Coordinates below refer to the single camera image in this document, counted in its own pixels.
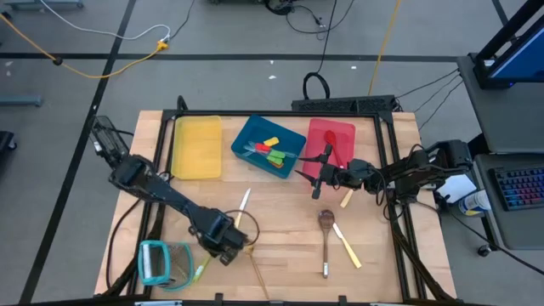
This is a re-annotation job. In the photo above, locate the red spatula clear handle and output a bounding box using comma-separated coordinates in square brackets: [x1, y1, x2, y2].
[244, 142, 272, 155]

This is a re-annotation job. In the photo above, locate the backlit computer keyboard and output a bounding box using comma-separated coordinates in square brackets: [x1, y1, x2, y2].
[488, 166, 544, 213]

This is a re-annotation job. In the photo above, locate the blue screen monitor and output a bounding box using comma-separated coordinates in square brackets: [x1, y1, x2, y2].
[486, 25, 544, 84]

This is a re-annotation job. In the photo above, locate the black power strip box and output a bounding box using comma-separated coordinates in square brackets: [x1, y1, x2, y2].
[291, 95, 397, 114]

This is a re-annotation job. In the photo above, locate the dark wooden spoon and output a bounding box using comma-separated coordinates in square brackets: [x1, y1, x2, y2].
[317, 209, 336, 280]

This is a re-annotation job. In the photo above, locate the black monitor stand post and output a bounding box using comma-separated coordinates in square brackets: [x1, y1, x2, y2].
[469, 0, 544, 90]

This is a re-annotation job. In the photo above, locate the black aluminium table frame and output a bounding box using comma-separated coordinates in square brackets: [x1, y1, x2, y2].
[101, 95, 458, 306]

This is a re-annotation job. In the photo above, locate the white labelled bottle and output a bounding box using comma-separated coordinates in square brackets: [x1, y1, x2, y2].
[457, 190, 493, 218]

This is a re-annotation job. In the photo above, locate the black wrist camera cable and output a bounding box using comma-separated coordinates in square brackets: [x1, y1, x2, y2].
[224, 208, 261, 247]

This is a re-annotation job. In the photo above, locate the blue plastic bin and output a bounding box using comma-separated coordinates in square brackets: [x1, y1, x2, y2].
[230, 113, 308, 180]

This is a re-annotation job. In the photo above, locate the grey furniture foot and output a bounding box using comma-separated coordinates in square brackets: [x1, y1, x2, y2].
[3, 0, 85, 10]
[0, 93, 45, 108]

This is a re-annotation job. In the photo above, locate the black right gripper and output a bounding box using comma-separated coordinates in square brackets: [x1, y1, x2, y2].
[293, 143, 351, 201]

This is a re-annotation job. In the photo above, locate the red silicone spoon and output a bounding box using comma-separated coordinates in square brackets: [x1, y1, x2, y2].
[324, 129, 346, 169]

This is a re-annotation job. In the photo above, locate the teal mesh utensil holder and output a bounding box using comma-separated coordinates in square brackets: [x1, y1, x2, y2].
[137, 240, 196, 292]

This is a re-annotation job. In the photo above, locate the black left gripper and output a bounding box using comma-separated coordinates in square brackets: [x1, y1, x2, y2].
[192, 207, 251, 268]

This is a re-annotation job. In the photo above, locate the white floor cable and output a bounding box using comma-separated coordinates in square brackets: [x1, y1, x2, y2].
[40, 0, 173, 43]

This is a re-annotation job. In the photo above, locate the white paper sheet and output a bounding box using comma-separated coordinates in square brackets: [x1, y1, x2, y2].
[436, 174, 478, 204]

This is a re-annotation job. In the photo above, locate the lime green silicone spoon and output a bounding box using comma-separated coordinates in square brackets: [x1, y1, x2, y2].
[193, 253, 213, 285]

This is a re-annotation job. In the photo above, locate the gold metal spoon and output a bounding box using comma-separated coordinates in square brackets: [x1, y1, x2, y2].
[245, 244, 270, 300]

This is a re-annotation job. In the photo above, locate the grey side desk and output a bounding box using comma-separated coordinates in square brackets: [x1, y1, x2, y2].
[456, 53, 544, 155]

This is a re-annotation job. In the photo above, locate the yellow plastic bin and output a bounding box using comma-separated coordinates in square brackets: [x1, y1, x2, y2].
[171, 115, 224, 181]

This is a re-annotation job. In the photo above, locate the black floor cable bundle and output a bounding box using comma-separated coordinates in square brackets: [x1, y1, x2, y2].
[263, 0, 356, 42]

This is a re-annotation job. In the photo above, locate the yellow floor cable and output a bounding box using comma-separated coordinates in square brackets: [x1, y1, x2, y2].
[0, 12, 170, 81]

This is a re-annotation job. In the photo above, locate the pink plastic bin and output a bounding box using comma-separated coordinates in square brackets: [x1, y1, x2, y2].
[302, 117, 357, 179]

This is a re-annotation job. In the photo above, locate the black hanging cable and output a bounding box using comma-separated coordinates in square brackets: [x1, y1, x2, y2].
[302, 0, 339, 101]

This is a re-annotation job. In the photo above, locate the yellow hanging cable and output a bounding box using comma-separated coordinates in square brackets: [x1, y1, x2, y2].
[367, 0, 403, 97]

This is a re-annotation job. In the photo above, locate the black chair base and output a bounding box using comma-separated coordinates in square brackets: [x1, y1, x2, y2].
[0, 130, 18, 153]

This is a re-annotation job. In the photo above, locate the grey keyboard shelf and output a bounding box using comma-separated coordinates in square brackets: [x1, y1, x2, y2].
[472, 153, 544, 252]

